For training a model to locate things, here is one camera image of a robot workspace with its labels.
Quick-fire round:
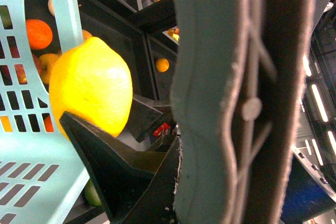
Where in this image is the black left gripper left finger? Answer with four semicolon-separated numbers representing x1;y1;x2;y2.
60;112;181;223

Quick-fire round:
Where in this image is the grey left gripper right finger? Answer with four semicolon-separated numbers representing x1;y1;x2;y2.
171;0;316;223

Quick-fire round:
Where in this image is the light blue plastic basket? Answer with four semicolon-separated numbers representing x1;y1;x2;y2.
1;0;89;223

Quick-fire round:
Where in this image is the yellow lemon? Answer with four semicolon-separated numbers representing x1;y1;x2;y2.
49;37;133;137

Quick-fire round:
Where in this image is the green lime lower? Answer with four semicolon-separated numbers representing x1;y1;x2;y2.
84;180;102;207

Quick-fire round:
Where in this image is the large orange left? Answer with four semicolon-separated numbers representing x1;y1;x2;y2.
26;19;53;50

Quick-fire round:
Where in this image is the black metal shelf frame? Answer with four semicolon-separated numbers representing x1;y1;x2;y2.
78;0;178;147

